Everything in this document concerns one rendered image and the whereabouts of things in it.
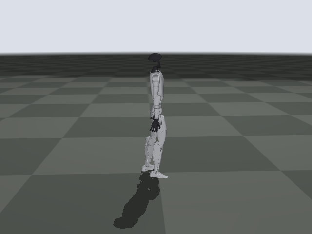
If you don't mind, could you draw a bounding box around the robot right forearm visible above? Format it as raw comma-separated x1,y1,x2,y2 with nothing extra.
153,96,160,119

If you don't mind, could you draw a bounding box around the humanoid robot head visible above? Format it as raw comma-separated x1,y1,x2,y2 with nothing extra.
148,53,162,73

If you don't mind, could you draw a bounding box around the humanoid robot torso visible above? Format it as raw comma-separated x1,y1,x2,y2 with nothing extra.
149,70,164,117

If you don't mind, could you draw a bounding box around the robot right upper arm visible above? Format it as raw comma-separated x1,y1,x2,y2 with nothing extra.
152,75,161,99

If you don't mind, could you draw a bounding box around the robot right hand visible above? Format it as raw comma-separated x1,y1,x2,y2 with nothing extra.
150,115,160,132

